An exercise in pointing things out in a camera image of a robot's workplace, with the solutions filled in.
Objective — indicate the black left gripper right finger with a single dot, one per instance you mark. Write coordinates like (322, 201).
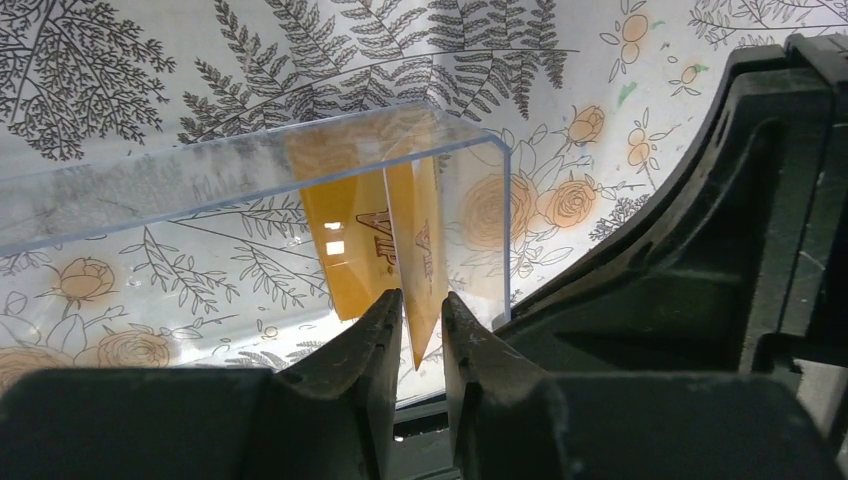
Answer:
(511, 419)

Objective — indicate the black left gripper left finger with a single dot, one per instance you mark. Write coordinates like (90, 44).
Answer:
(329, 416)

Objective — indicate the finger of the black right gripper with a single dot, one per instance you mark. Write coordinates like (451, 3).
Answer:
(738, 264)

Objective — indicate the clear plastic tray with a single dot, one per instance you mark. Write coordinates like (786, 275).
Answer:
(250, 251)

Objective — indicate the floral tablecloth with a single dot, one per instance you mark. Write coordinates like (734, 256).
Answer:
(595, 99)

